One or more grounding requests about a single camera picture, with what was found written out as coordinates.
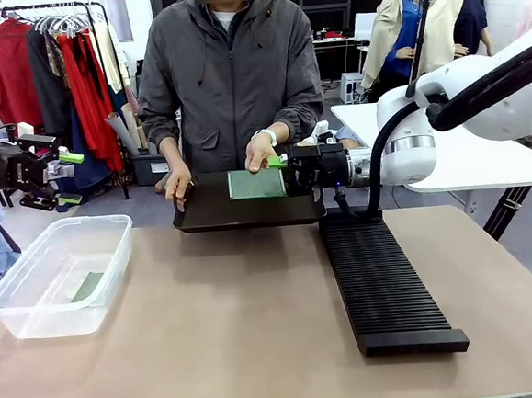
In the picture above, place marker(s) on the black tripod legs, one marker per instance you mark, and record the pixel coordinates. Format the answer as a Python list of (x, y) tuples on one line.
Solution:
[(506, 212)]

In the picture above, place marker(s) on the long red dress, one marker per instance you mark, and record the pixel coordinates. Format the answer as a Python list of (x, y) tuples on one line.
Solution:
[(88, 107)]

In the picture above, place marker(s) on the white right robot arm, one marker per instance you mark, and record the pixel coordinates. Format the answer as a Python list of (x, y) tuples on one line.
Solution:
[(468, 70)]

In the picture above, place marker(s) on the person's left forearm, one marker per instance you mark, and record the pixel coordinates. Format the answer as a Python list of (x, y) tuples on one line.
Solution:
[(281, 129)]

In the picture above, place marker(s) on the blue garment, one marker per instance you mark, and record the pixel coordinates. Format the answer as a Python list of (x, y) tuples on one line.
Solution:
[(87, 153)]

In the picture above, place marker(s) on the brown paper roll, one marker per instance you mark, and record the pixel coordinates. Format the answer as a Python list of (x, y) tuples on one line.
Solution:
[(120, 134), (135, 126)]

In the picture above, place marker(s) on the white monitor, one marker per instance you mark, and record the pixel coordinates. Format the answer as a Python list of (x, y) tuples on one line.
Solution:
[(365, 26)]

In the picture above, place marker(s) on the white cube shelf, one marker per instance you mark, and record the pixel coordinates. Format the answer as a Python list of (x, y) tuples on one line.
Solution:
[(353, 88)]

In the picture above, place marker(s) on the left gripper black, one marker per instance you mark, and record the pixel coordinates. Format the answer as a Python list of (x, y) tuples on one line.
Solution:
[(19, 168)]

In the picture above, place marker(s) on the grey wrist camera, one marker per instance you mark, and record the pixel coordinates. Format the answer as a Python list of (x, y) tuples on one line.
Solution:
[(56, 170)]

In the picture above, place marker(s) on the black stand pole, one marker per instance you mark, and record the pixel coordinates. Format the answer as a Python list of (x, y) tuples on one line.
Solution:
[(421, 34)]

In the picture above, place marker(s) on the mannequin with navy shirt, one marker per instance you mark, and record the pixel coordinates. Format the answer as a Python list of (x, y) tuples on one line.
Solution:
[(470, 17)]

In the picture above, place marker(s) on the mannequin with beige coat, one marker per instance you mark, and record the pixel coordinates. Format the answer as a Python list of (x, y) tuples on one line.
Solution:
[(393, 37)]

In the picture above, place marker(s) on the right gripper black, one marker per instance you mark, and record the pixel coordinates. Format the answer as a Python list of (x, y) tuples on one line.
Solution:
[(319, 169)]

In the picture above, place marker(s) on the dark coat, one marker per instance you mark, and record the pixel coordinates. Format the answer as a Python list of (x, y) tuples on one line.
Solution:
[(48, 96)]

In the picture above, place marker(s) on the black clothes rack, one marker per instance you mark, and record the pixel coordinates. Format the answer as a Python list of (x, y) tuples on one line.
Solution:
[(48, 6)]

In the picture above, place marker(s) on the person's left hand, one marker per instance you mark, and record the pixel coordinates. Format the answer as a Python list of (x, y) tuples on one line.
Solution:
[(259, 155)]

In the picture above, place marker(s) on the clear plastic storage box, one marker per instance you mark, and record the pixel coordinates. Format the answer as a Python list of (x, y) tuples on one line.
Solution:
[(40, 320)]

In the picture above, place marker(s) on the cream garment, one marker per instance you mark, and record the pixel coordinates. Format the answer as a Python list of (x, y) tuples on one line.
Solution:
[(114, 59)]

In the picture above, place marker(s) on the person in grey jacket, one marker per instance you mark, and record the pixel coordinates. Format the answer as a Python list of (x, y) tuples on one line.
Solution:
[(235, 95)]

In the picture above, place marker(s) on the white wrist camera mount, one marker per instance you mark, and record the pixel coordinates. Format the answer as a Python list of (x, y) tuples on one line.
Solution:
[(323, 132)]

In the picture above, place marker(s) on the black tray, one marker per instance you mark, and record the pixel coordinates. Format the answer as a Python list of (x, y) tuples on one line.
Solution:
[(211, 210)]

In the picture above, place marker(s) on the black storage bin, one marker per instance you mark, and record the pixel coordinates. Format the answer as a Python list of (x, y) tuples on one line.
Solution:
[(148, 169)]

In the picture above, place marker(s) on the person's right hand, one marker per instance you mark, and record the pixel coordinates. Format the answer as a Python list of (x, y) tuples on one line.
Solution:
[(177, 187)]

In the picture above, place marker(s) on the person's right forearm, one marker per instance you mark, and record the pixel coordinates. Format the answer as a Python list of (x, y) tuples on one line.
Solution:
[(171, 153)]

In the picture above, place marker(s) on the white table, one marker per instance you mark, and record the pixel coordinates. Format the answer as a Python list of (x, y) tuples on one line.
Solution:
[(475, 166)]

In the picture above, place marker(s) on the black slotted PCB rack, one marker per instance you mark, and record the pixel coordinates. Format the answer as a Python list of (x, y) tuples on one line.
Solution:
[(383, 282)]

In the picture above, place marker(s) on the green PCB board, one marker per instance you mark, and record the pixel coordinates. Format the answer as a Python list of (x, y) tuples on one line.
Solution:
[(255, 184), (87, 287)]

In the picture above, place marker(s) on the white wristwatch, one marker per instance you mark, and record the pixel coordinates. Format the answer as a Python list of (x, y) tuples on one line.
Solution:
[(270, 135)]

